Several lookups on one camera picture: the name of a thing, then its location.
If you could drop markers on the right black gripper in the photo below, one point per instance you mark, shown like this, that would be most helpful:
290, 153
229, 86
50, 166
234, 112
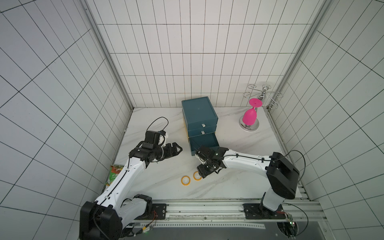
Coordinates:
208, 163

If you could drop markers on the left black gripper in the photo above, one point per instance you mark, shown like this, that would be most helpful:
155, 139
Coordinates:
169, 152

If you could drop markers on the teal bottom drawer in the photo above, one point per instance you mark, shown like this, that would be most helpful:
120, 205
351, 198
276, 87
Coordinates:
207, 140

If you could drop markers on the yellow tape roll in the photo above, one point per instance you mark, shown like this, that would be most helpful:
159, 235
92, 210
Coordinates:
197, 176
185, 180

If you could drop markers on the teal drawer cabinet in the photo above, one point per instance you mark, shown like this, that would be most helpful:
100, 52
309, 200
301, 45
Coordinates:
198, 109

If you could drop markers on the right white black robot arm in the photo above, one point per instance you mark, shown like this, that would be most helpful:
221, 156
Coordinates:
282, 175

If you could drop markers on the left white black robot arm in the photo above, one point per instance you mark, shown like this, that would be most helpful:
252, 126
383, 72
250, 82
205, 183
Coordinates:
120, 189

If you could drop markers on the pink goblet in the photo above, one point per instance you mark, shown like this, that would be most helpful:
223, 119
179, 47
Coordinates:
250, 115

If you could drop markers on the green snack bag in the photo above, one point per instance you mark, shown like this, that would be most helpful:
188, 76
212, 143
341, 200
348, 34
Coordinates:
113, 173

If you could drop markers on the chrome glass rack stand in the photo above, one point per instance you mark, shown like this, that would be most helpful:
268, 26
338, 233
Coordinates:
269, 98

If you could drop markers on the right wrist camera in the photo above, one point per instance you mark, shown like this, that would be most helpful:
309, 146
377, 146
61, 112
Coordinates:
201, 155

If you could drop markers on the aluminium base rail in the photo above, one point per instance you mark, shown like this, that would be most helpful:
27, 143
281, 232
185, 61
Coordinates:
294, 219

